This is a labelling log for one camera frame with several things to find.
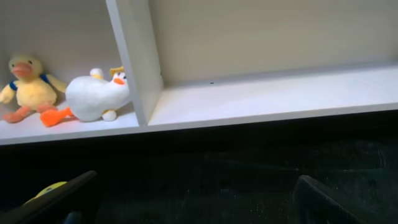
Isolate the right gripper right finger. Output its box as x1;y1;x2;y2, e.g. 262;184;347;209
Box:
292;174;387;224

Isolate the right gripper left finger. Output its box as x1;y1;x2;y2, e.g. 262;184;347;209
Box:
0;170;100;224

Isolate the yellow rattle drum toy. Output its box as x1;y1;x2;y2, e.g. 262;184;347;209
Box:
24;181;68;206

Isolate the white plush duck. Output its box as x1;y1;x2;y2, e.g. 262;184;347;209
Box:
39;66;131;128

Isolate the yellow plush duck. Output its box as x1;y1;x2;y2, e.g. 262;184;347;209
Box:
0;55;68;124

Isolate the white shelf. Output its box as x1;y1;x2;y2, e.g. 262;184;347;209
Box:
0;0;398;146

